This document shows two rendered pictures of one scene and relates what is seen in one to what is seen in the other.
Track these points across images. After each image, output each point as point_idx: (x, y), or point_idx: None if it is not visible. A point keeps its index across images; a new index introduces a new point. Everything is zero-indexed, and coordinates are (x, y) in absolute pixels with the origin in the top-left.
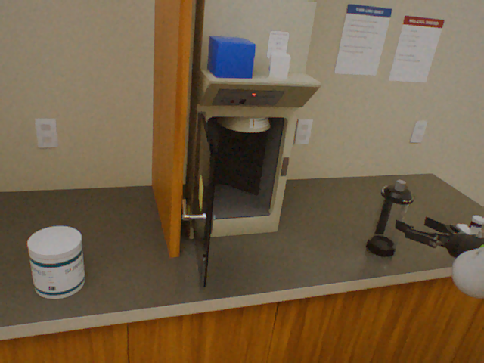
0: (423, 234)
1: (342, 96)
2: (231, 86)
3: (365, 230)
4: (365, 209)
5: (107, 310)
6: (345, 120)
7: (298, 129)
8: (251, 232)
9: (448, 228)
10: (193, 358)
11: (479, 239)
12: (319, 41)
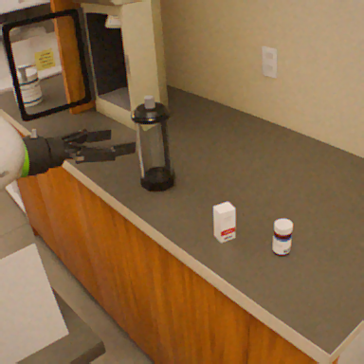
0: (68, 135)
1: (308, 24)
2: None
3: (191, 169)
4: (246, 162)
5: (13, 117)
6: (317, 59)
7: (263, 57)
8: (123, 123)
9: (99, 147)
10: (50, 185)
11: (27, 136)
12: None
